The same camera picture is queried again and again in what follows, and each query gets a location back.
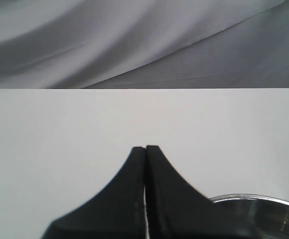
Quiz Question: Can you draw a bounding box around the grey fabric backdrop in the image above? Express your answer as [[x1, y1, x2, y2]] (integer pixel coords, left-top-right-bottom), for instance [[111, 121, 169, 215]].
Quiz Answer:
[[0, 0, 289, 89]]

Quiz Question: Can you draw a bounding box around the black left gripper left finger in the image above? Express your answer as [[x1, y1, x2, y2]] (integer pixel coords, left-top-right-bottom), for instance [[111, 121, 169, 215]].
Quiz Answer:
[[43, 147, 146, 239]]

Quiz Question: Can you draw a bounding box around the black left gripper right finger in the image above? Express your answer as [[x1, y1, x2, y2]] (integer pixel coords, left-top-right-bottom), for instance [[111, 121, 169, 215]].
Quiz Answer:
[[145, 145, 260, 239]]

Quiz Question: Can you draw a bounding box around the round stainless steel tray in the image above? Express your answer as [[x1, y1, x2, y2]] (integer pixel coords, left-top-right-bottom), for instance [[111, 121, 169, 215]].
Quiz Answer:
[[210, 194, 289, 239]]

